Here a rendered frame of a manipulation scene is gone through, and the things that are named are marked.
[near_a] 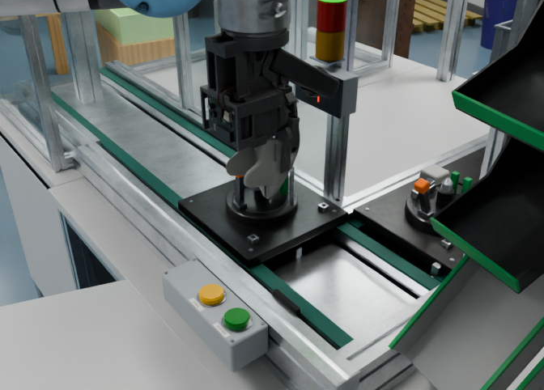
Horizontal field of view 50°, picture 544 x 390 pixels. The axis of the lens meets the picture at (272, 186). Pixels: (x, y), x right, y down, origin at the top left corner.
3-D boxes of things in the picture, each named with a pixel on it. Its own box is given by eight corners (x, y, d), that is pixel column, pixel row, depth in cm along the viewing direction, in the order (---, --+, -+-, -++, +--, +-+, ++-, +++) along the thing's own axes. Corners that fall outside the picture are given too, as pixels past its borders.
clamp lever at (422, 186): (427, 216, 108) (422, 188, 103) (418, 211, 109) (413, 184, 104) (439, 204, 109) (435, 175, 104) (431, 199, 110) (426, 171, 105)
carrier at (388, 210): (452, 279, 100) (465, 218, 93) (351, 217, 116) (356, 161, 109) (531, 229, 112) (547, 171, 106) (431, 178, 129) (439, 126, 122)
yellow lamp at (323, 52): (328, 63, 101) (329, 35, 98) (309, 56, 104) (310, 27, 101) (349, 57, 103) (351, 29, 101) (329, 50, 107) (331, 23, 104)
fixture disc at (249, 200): (254, 235, 107) (254, 226, 106) (212, 202, 117) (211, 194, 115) (312, 209, 114) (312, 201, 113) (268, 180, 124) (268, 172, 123)
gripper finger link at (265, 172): (236, 209, 71) (233, 141, 66) (274, 193, 74) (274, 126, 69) (252, 221, 68) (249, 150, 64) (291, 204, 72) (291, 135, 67)
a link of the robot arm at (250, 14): (261, -26, 64) (310, -12, 58) (261, 17, 66) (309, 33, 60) (201, -16, 60) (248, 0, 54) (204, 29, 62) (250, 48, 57)
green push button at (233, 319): (233, 339, 88) (233, 328, 87) (218, 324, 91) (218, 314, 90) (255, 327, 90) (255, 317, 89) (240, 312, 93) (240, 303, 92)
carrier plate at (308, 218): (248, 269, 102) (248, 259, 101) (178, 209, 118) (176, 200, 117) (348, 220, 115) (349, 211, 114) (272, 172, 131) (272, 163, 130)
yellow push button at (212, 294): (208, 312, 93) (207, 303, 92) (194, 299, 95) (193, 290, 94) (229, 302, 95) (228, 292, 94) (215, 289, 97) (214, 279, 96)
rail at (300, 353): (333, 434, 84) (337, 383, 79) (83, 183, 144) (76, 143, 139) (360, 414, 87) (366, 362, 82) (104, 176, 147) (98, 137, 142)
